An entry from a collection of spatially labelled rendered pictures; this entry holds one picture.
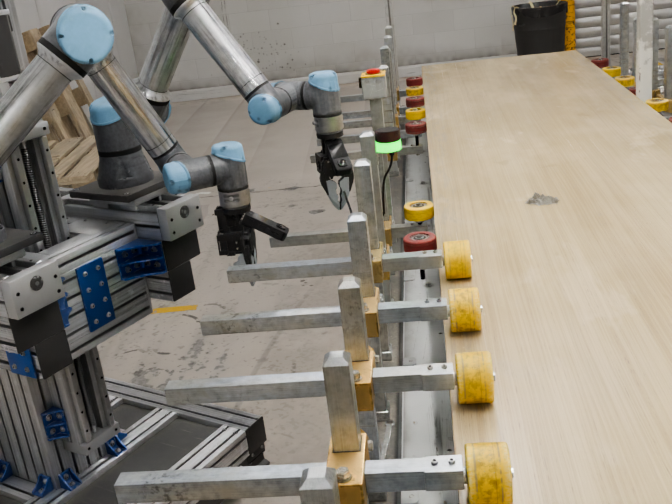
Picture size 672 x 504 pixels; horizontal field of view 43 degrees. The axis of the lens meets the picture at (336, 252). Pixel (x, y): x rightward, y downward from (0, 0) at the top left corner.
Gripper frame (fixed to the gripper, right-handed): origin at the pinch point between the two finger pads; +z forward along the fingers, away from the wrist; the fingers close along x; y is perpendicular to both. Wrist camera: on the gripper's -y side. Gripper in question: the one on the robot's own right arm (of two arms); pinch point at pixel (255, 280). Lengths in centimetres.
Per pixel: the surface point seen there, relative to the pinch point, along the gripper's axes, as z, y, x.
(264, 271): -12.9, -8.3, 26.6
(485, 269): -8, -55, 22
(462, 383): -13, -47, 79
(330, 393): -24, -30, 98
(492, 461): -16, -50, 102
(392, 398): 12, -34, 40
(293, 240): -1.6, -6.9, -23.5
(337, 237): -1.6, -19.1, -23.4
